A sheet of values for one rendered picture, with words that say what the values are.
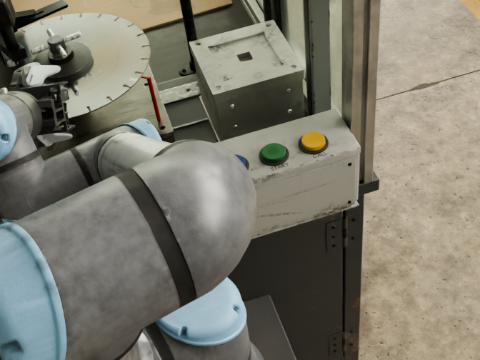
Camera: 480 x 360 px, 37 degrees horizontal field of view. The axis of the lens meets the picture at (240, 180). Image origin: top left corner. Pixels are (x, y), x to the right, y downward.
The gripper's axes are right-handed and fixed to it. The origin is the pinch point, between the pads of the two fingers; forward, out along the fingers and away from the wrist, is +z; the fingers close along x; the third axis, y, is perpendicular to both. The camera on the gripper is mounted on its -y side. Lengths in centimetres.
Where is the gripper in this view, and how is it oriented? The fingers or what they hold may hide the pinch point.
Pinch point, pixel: (40, 103)
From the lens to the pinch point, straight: 122.8
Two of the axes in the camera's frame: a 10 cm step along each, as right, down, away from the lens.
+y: 9.9, -1.2, -0.2
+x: -1.2, -9.7, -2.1
